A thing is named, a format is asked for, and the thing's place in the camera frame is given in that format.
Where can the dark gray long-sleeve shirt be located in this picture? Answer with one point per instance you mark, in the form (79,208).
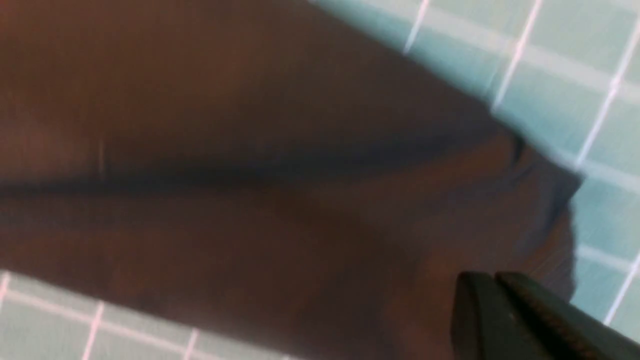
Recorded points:
(260,169)

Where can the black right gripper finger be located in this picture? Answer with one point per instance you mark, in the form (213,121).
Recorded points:
(509,316)

